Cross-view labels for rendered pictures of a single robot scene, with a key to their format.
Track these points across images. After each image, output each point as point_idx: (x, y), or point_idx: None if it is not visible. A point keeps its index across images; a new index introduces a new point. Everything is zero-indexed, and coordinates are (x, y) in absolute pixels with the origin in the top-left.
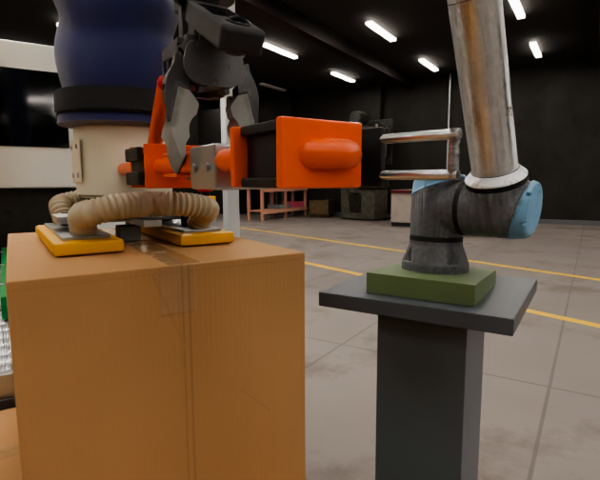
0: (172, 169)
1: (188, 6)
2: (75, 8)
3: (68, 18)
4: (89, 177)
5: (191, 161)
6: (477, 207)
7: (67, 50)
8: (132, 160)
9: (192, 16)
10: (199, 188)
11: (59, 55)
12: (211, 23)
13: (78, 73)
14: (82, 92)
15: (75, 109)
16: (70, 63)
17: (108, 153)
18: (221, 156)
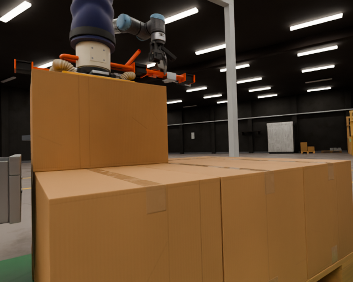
0: (165, 74)
1: (163, 47)
2: (110, 10)
3: (106, 10)
4: (106, 62)
5: (167, 74)
6: None
7: (108, 20)
8: (142, 66)
9: (165, 50)
10: (170, 79)
11: (104, 19)
12: (172, 55)
13: (111, 30)
14: (113, 37)
15: (111, 40)
16: (109, 25)
17: (110, 57)
18: (177, 75)
